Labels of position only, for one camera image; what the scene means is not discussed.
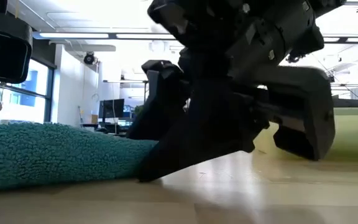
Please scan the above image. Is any black ceiling track lamp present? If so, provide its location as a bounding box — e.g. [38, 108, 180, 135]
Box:
[344, 0, 358, 14]

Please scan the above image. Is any flat black screen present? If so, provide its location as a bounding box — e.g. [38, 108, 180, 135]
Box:
[333, 95, 358, 108]

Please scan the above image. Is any translucent yellow plastic basket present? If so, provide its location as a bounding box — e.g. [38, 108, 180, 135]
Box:
[253, 107, 358, 162]

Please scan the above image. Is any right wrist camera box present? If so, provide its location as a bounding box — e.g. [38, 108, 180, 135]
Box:
[147, 0, 200, 47]

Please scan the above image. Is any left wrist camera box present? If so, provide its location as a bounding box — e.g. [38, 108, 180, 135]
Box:
[0, 9, 34, 85]

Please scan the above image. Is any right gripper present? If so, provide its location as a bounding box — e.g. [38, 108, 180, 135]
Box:
[178, 0, 326, 82]

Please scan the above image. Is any black metal desk frame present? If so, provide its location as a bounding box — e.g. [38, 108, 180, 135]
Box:
[331, 82, 358, 98]

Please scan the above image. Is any long ceiling light strip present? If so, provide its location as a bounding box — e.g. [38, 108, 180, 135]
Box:
[323, 36, 358, 44]
[39, 32, 177, 40]

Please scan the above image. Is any black ceiling spotlight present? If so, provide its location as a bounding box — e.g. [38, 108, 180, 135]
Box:
[286, 53, 306, 63]
[83, 51, 96, 65]

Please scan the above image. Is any teal microfiber towel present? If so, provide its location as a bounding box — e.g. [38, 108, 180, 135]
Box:
[0, 121, 158, 192]

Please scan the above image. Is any dark computer monitor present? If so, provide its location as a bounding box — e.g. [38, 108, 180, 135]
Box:
[98, 98, 126, 119]

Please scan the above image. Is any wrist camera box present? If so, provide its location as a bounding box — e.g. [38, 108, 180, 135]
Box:
[0, 9, 34, 85]
[147, 0, 200, 47]

